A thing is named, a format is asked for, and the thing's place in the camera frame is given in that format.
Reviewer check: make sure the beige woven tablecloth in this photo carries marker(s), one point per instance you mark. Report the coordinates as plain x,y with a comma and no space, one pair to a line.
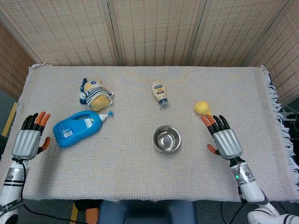
116,168

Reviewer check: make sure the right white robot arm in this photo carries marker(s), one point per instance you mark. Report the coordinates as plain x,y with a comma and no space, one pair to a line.
248,184

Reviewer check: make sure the yellow lemon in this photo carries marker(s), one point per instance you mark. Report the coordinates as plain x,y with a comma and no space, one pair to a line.
201,107

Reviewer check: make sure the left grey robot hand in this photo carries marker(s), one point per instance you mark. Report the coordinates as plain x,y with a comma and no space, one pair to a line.
26,142

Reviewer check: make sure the yellow striped plush toy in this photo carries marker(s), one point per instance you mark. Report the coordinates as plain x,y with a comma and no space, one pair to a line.
97,95

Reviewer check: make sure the mayonnaise squeeze bottle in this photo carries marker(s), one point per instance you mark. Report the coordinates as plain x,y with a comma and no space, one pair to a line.
159,91

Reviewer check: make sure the blue padded seat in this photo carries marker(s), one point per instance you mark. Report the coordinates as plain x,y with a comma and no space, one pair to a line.
149,212

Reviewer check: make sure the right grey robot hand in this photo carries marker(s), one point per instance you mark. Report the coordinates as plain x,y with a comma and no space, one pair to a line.
227,143

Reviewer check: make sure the woven folding screen panel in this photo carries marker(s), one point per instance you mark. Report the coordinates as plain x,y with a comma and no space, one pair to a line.
65,32
156,32
233,32
11,63
280,53

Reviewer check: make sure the blue detergent pump bottle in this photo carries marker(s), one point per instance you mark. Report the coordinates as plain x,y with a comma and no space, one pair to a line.
74,129

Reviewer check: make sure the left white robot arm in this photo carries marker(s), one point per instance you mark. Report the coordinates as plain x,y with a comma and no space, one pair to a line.
14,177

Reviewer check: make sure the orange block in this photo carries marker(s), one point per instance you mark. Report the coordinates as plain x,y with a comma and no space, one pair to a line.
91,215

